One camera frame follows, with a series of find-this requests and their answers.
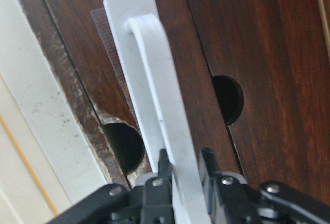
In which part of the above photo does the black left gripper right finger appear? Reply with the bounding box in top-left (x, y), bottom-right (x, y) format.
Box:
top-left (201, 148), bottom-right (329, 223)

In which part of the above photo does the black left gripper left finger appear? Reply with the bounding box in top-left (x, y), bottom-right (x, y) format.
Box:
top-left (53, 149), bottom-right (175, 223)

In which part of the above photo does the white plastic drawer handle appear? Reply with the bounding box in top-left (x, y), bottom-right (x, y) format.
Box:
top-left (103, 0), bottom-right (210, 223)

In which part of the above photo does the cream plastic storage box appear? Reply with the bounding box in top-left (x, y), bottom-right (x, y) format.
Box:
top-left (1, 0), bottom-right (106, 223)

